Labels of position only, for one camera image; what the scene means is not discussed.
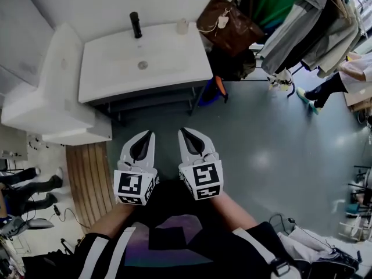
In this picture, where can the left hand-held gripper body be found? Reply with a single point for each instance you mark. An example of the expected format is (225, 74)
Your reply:
(129, 186)

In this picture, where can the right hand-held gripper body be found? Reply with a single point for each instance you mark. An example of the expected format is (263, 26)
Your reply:
(205, 180)

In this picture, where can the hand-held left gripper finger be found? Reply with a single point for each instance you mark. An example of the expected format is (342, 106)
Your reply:
(125, 153)
(150, 157)

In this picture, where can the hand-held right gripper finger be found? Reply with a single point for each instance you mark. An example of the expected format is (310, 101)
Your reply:
(184, 155)
(209, 150)

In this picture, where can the small clear bottle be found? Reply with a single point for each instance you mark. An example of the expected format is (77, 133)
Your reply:
(182, 27)

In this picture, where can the person's right forearm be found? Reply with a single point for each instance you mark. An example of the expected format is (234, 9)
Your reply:
(232, 211)

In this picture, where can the person's left forearm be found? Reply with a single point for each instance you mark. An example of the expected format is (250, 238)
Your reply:
(113, 221)

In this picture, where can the white washbasin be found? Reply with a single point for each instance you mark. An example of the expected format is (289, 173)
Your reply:
(98, 83)

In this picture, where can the person's left white shoe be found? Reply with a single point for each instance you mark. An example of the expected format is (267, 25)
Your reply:
(157, 180)

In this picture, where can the wooden slatted mat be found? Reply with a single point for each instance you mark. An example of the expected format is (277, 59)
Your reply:
(87, 179)

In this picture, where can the blue bucket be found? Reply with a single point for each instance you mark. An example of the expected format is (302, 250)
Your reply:
(209, 93)

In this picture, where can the orange black tool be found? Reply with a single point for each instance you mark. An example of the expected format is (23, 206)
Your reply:
(220, 84)

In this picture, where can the black power adapter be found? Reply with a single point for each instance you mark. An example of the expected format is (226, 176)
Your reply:
(56, 210)

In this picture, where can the person's black printed shirt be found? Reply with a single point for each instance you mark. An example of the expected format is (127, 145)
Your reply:
(174, 260)

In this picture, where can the dark camouflage bag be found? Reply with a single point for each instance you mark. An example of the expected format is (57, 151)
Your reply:
(235, 65)

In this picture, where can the large white wrapped appliance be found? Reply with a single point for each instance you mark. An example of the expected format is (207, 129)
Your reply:
(52, 97)

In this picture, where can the black metal clothes rack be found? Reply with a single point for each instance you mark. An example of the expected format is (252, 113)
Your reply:
(291, 93)

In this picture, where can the white floral cloth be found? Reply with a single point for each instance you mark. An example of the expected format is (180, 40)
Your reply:
(280, 78)

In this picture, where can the grey chair base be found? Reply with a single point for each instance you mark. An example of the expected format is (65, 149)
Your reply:
(35, 224)

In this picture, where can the black cloth heap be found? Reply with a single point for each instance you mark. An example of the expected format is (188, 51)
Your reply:
(49, 263)

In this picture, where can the white cloth heap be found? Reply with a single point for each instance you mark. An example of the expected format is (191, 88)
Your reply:
(305, 240)

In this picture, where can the brown leather bag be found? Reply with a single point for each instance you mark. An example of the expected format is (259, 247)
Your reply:
(232, 33)

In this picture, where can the black faucet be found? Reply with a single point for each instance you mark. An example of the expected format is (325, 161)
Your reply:
(136, 25)

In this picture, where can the white bag charm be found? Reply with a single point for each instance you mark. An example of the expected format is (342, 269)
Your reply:
(223, 22)

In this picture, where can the grey hanging garment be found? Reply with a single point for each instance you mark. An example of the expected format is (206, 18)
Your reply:
(287, 45)

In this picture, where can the small teal box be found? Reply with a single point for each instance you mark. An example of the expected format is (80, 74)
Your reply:
(351, 211)

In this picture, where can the black backpack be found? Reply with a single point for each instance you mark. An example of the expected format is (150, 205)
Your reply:
(337, 260)

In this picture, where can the green hooded garment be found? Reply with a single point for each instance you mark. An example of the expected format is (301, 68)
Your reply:
(273, 4)

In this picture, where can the cardboard box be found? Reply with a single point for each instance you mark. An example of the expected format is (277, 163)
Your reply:
(360, 100)

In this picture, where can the black metal chair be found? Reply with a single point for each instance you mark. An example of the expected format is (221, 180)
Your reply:
(366, 196)

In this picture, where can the beige hanging garment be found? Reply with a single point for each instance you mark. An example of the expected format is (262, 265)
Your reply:
(340, 45)

